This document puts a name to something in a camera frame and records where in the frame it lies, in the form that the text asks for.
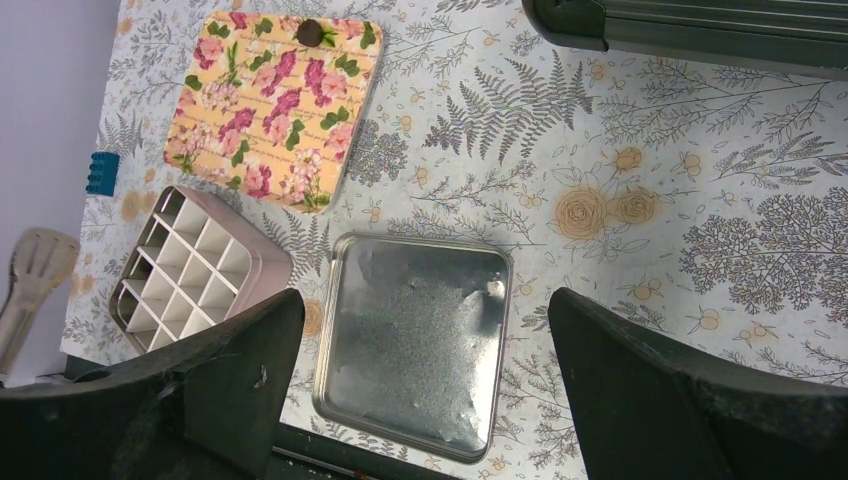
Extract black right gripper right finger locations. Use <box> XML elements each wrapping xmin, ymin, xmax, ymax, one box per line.
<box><xmin>548</xmin><ymin>288</ymin><xmax>847</xmax><ymax>479</ymax></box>

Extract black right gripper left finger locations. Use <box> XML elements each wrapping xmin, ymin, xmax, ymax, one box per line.
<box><xmin>1</xmin><ymin>289</ymin><xmax>305</xmax><ymax>479</ymax></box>

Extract white handled metal tongs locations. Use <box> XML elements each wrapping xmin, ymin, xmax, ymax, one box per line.
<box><xmin>1</xmin><ymin>227</ymin><xmax>80</xmax><ymax>376</ymax></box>

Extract pink divided chocolate box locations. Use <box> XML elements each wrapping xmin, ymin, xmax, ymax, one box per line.
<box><xmin>109</xmin><ymin>186</ymin><xmax>294</xmax><ymax>355</ymax></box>

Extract dark chocolate piece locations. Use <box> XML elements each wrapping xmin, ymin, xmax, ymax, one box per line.
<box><xmin>295</xmin><ymin>19</ymin><xmax>324</xmax><ymax>47</ymax></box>

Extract silver metal tin lid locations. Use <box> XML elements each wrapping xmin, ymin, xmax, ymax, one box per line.
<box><xmin>312</xmin><ymin>233</ymin><xmax>512</xmax><ymax>464</ymax></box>

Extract blue lego brick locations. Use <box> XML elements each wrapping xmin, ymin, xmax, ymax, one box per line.
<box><xmin>86</xmin><ymin>151</ymin><xmax>121</xmax><ymax>197</ymax></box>

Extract floral rectangular tray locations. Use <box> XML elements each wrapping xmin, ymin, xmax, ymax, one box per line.
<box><xmin>163</xmin><ymin>11</ymin><xmax>384</xmax><ymax>214</ymax></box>

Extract black poker chip case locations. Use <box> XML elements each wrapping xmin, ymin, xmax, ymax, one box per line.
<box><xmin>522</xmin><ymin>0</ymin><xmax>847</xmax><ymax>81</ymax></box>

